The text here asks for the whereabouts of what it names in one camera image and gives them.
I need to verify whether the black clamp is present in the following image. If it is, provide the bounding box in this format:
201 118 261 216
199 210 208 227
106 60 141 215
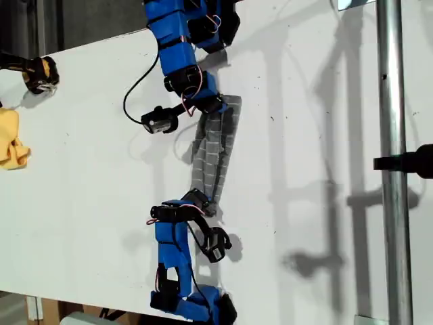
373 144 433 180

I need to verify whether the black camera stalk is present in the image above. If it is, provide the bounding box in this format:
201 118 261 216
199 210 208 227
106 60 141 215
170 101 190 118
187 216 212 238

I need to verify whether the black camera cable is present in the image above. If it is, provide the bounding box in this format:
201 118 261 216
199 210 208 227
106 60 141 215
122 42 162 125

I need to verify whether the steel post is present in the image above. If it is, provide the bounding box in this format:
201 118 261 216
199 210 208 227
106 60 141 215
374 0 415 325

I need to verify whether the black camera box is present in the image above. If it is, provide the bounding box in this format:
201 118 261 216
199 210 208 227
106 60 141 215
202 227 233 264
140 105 179 135

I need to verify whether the white table leg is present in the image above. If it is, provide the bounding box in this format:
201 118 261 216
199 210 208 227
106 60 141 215
26 295 44 322

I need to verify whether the yellow cloth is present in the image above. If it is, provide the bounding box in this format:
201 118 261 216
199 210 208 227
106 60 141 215
0 107 32 171

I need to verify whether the black yellow power tool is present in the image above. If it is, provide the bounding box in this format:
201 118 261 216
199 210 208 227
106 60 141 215
0 50 61 95

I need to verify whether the white plastic container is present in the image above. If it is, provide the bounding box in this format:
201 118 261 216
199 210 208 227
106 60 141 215
60 310 104 325

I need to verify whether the grey striped towel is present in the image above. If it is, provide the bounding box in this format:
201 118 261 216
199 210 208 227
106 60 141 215
189 94 244 218

